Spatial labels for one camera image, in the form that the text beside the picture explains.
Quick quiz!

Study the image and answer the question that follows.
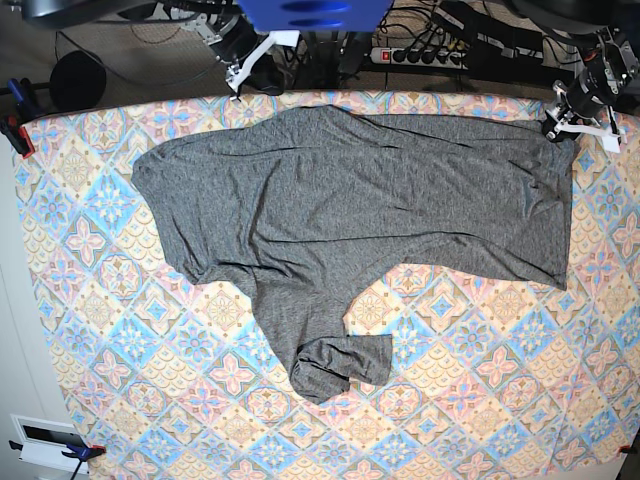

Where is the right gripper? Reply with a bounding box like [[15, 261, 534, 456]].
[[225, 30, 300, 99]]

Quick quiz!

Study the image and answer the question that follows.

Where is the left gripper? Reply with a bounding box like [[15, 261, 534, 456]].
[[542, 80, 623, 153]]

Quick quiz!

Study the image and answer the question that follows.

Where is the grey t-shirt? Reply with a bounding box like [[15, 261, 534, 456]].
[[132, 106, 578, 404]]

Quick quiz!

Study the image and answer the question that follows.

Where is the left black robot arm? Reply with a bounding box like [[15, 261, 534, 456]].
[[542, 27, 639, 153]]

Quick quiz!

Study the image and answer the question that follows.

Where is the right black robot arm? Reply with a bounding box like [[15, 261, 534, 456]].
[[157, 1, 300, 96]]

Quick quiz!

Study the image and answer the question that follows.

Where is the black power strip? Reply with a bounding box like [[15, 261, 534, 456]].
[[369, 47, 467, 70]]

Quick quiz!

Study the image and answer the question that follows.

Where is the black round stool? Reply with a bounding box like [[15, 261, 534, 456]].
[[49, 50, 107, 112]]

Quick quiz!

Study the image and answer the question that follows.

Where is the red blue table clamp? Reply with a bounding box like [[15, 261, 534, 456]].
[[1, 78, 41, 159]]

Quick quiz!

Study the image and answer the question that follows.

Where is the patterned colourful tablecloth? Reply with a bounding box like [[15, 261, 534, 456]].
[[13, 92, 639, 479]]

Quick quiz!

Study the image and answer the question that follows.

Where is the orange blue corner clamp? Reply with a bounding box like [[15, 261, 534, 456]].
[[8, 438, 106, 480]]

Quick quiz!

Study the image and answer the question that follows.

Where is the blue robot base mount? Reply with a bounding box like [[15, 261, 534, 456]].
[[237, 0, 393, 32]]

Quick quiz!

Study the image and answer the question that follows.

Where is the white wall outlet box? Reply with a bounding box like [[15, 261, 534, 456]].
[[10, 414, 84, 473]]

